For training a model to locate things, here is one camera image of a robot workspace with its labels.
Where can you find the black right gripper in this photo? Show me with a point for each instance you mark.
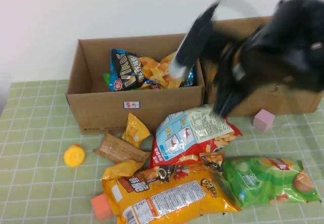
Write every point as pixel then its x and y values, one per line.
pixel 235 69

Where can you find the black blue Vikas chip bag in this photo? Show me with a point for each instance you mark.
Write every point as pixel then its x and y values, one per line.
pixel 131 69

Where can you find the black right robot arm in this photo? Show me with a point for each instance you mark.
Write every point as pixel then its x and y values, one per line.
pixel 291 44

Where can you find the small black orange snack packet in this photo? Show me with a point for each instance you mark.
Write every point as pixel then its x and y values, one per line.
pixel 159 174
pixel 212 160

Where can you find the small yellow snack packet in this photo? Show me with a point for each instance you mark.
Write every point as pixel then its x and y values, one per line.
pixel 134 130
pixel 121 168

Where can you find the large yellow snack bag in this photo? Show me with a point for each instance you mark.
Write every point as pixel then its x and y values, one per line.
pixel 164 203

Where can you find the pink foam cube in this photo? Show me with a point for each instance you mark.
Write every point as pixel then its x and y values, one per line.
pixel 264 120

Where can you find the taped cardboard box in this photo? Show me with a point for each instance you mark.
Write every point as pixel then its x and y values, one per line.
pixel 278 102

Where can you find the red blue shrimp cracker bag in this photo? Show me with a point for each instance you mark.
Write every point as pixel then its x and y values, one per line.
pixel 182 138

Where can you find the large green Lay's chip bag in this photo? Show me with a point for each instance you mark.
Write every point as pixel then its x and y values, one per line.
pixel 265 183

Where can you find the white blue-edged label sticker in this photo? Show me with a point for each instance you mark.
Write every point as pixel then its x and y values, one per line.
pixel 131 104

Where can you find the brown biscuit packet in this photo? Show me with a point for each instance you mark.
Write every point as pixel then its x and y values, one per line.
pixel 119 149

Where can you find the small green Lay's chip bag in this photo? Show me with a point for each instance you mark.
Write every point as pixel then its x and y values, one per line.
pixel 106 78

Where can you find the cardboard box with 95338 print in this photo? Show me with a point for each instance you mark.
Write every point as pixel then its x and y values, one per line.
pixel 101 112

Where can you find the yellow duck toy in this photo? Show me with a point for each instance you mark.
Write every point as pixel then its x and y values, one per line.
pixel 74 156

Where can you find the orange foam block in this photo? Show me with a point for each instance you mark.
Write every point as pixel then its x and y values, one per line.
pixel 101 206

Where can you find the green checked tablecloth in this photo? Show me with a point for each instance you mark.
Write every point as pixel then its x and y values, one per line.
pixel 38 120

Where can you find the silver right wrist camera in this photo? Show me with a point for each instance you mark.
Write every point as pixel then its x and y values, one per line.
pixel 195 39

